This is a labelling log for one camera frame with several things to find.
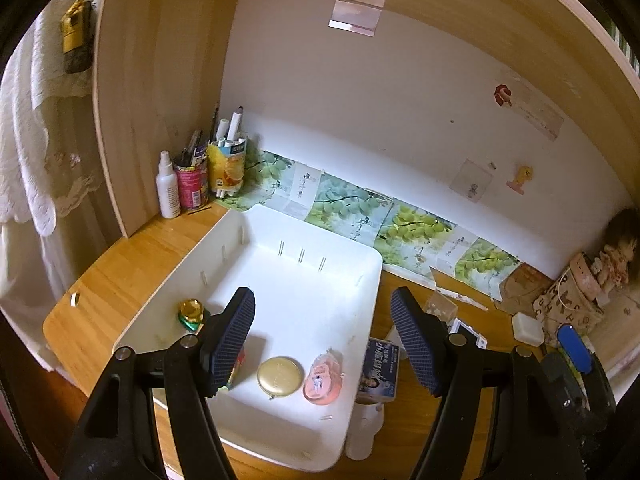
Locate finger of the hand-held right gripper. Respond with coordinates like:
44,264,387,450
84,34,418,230
541,352,583,411
556,324,618,416

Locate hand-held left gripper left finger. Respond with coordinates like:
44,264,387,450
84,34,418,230
60,286,257,480

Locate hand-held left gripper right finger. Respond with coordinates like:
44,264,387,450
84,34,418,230
390,287,588,480

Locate colourful puzzle cube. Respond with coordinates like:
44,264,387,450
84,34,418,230
225,345,247,391

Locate green bottle with gold cap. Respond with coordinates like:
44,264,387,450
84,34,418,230
178,298,206,333

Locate clear box with blue label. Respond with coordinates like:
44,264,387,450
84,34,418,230
356,337,401,403

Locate round gold compact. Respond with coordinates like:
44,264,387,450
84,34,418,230
256,356,304,401

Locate white plastic storage bin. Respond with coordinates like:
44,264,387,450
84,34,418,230
112,203,383,473

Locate pink correction tape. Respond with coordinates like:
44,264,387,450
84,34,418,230
302,347,346,405

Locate letter print fabric bag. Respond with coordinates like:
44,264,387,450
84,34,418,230
532,265,606,336

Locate small clear plastic box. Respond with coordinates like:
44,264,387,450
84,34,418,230
425,292,458,326

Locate white rectangular soap box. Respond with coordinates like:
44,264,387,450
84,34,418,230
511,312,545,347

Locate white paper strip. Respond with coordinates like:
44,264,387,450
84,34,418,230
435,287,488,311

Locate brown printed paper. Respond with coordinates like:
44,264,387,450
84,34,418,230
500,262,556,313

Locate brown haired rag doll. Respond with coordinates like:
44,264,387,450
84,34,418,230
595,207,640,293

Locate grape print paper sheet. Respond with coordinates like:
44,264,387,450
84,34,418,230
452,237,523,296
305,172,396,256
235,150,323,221
375,200,473,278

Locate red can pen holder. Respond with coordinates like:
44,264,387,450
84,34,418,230
173,157,210,211

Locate white spray bottle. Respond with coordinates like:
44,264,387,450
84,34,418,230
156,150,182,219

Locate yellow orange carton pen holder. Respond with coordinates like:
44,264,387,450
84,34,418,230
206,135,249,198

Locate yellow bear sticker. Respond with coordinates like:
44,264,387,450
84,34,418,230
505,164,535,195

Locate white marker with dark cap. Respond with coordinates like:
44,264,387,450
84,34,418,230
227,106,246,143

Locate pale paper note strip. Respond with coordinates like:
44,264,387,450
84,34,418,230
510,82,565,142

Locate wooden desk hutch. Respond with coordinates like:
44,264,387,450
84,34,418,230
92,0,640,241

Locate white lace curtain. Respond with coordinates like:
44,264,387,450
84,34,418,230
0,0,126,311

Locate clear tape patch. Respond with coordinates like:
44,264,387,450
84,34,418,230
327,0,391,38

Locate yellow hanging pouch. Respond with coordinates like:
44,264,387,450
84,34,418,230
60,0,93,75

